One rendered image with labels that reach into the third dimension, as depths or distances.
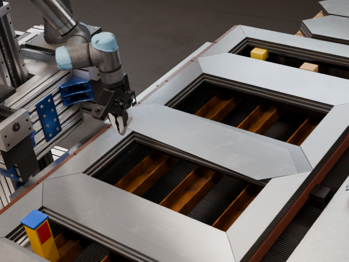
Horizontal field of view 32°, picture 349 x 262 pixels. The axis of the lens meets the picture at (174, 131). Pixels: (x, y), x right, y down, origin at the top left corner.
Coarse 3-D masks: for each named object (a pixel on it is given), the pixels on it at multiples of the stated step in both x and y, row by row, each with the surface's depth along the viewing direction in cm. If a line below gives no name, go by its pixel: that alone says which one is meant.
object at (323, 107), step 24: (240, 48) 262; (264, 48) 261; (288, 48) 254; (264, 96) 230; (288, 96) 224; (120, 144) 213; (144, 144) 215; (288, 144) 199; (336, 144) 199; (96, 168) 205; (216, 168) 198; (312, 168) 188; (48, 216) 189; (96, 240) 177
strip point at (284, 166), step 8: (288, 152) 196; (280, 160) 193; (288, 160) 193; (272, 168) 190; (280, 168) 190; (288, 168) 189; (296, 168) 189; (264, 176) 188; (272, 176) 187; (280, 176) 187
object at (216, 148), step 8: (224, 136) 207; (232, 136) 207; (240, 136) 206; (208, 144) 205; (216, 144) 204; (224, 144) 204; (232, 144) 203; (200, 152) 202; (208, 152) 201; (216, 152) 201; (224, 152) 200; (208, 160) 198; (216, 160) 197
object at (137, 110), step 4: (148, 104) 230; (152, 104) 229; (136, 108) 229; (140, 108) 228; (144, 108) 228; (148, 108) 228; (128, 112) 227; (132, 112) 227; (136, 112) 226; (140, 112) 226; (132, 116) 224; (136, 116) 224; (132, 120) 222
